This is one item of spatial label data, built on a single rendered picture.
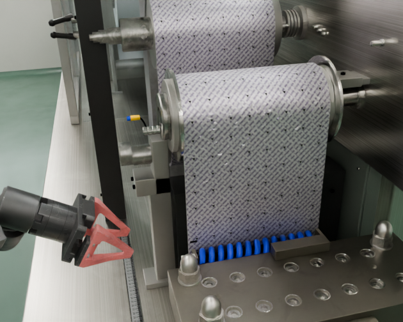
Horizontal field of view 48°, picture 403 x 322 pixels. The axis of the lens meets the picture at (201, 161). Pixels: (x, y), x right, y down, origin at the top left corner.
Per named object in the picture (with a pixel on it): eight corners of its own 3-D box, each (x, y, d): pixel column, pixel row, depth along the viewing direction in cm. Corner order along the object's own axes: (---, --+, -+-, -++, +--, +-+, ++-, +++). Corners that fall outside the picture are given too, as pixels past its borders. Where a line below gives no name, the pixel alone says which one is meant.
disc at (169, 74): (165, 135, 81) (162, 55, 73) (168, 135, 81) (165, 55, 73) (182, 179, 69) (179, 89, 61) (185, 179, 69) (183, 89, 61)
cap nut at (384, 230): (365, 239, 77) (369, 217, 75) (384, 236, 78) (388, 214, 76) (377, 252, 74) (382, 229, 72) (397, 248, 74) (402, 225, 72)
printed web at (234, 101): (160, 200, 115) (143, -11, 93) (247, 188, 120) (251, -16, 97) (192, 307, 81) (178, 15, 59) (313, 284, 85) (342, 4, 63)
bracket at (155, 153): (141, 273, 90) (125, 133, 77) (173, 268, 92) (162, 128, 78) (144, 291, 86) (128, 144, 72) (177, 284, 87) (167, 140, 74)
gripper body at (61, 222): (73, 266, 65) (22, 252, 62) (74, 227, 74) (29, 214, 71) (91, 230, 64) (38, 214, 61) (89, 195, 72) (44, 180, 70)
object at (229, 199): (188, 257, 76) (183, 159, 68) (315, 235, 81) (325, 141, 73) (189, 259, 76) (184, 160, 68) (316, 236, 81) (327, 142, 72)
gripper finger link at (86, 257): (124, 280, 68) (64, 264, 65) (121, 252, 75) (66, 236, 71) (143, 245, 67) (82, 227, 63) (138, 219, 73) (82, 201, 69)
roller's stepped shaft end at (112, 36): (90, 44, 89) (87, 27, 88) (121, 42, 90) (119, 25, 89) (90, 47, 86) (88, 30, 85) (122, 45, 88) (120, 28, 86)
